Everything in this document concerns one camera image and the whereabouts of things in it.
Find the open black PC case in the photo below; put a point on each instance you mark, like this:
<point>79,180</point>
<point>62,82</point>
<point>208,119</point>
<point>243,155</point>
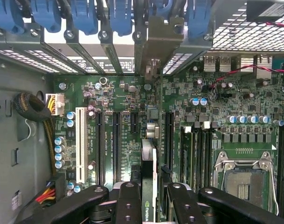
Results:
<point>11,81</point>

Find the RAM stick in motherboard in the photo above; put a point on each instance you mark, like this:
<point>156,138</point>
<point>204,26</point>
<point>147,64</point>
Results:
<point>186,154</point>

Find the green motherboard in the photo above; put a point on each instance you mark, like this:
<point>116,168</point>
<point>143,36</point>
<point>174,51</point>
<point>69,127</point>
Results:
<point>123,98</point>

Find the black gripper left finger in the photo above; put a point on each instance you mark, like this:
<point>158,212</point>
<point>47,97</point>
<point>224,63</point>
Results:
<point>127,205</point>

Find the CPU socket with metal frame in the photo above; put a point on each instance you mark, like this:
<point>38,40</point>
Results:
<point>244,186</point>

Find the blue slot cover latch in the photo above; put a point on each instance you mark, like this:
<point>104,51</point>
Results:
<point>47,14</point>
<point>84,16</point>
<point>198,18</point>
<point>120,16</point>
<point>6,14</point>
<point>162,7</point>

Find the long dark expansion slot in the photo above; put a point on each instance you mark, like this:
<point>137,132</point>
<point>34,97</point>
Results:
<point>100,149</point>
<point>169,140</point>
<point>116,149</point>

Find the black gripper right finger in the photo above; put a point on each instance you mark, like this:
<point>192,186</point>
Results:
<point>183,205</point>

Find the short dark expansion slot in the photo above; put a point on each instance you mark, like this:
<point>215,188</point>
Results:
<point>134,122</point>

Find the white PCI expansion slot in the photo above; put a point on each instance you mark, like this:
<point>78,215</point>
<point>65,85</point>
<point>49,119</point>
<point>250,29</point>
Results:
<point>81,144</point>

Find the silver rear port block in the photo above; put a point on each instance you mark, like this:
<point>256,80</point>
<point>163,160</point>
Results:
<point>217,63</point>

